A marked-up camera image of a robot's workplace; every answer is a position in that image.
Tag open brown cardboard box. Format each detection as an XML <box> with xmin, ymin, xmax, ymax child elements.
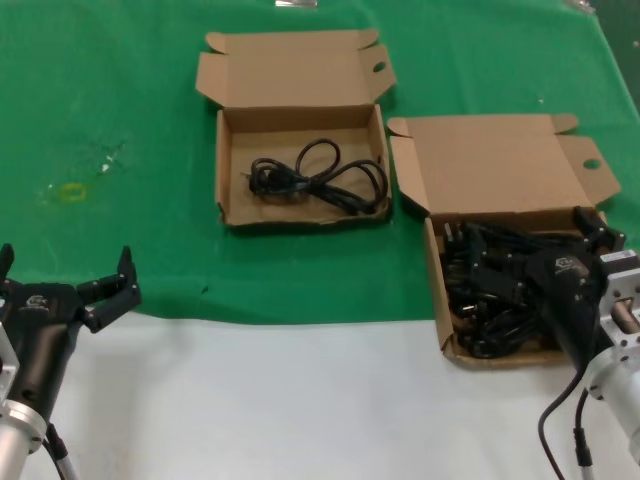
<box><xmin>387</xmin><ymin>113</ymin><xmax>623</xmax><ymax>372</ymax></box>
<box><xmin>194</xmin><ymin>28</ymin><xmax>399</xmax><ymax>232</ymax></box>

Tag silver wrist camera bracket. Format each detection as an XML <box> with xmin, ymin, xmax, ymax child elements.
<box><xmin>0</xmin><ymin>319</ymin><xmax>22</xmax><ymax>401</ymax></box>
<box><xmin>599</xmin><ymin>248</ymin><xmax>640</xmax><ymax>361</ymax></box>

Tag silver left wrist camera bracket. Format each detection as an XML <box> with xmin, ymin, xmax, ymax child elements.
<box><xmin>0</xmin><ymin>319</ymin><xmax>22</xmax><ymax>401</ymax></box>

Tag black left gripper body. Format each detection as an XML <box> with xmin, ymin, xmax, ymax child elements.
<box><xmin>0</xmin><ymin>282</ymin><xmax>85</xmax><ymax>417</ymax></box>

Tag green table cloth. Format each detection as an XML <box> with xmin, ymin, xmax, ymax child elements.
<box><xmin>0</xmin><ymin>0</ymin><xmax>640</xmax><ymax>326</ymax></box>

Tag black cable with grey plug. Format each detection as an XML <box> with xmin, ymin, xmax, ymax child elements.
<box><xmin>572</xmin><ymin>387</ymin><xmax>599</xmax><ymax>480</ymax></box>

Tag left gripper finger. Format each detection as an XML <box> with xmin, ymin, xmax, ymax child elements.
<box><xmin>74</xmin><ymin>244</ymin><xmax>144</xmax><ymax>335</ymax></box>
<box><xmin>0</xmin><ymin>243</ymin><xmax>16</xmax><ymax>301</ymax></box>

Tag black looped right arm cable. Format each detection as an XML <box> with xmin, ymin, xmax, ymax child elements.
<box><xmin>537</xmin><ymin>367</ymin><xmax>589</xmax><ymax>480</ymax></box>

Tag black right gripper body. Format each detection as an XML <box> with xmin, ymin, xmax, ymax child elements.
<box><xmin>527</xmin><ymin>246</ymin><xmax>610</xmax><ymax>371</ymax></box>

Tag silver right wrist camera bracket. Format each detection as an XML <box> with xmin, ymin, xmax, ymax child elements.
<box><xmin>599</xmin><ymin>248</ymin><xmax>640</xmax><ymax>361</ymax></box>

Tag yellow tape square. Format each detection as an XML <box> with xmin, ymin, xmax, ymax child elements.
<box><xmin>58</xmin><ymin>182</ymin><xmax>89</xmax><ymax>202</ymax></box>

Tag black power cord bundle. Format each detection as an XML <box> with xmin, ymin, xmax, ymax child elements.
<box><xmin>442</xmin><ymin>254</ymin><xmax>481</xmax><ymax>301</ymax></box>
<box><xmin>449</xmin><ymin>299</ymin><xmax>556</xmax><ymax>360</ymax></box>
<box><xmin>242</xmin><ymin>140</ymin><xmax>390</xmax><ymax>217</ymax></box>
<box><xmin>442</xmin><ymin>220</ymin><xmax>481</xmax><ymax>259</ymax></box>

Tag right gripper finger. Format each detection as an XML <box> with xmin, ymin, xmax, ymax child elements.
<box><xmin>468</xmin><ymin>238</ymin><xmax>540</xmax><ymax>305</ymax></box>
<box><xmin>571</xmin><ymin>204</ymin><xmax>629</xmax><ymax>255</ymax></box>

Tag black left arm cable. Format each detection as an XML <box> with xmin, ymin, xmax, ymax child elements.
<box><xmin>42</xmin><ymin>422</ymin><xmax>80</xmax><ymax>480</ymax></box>

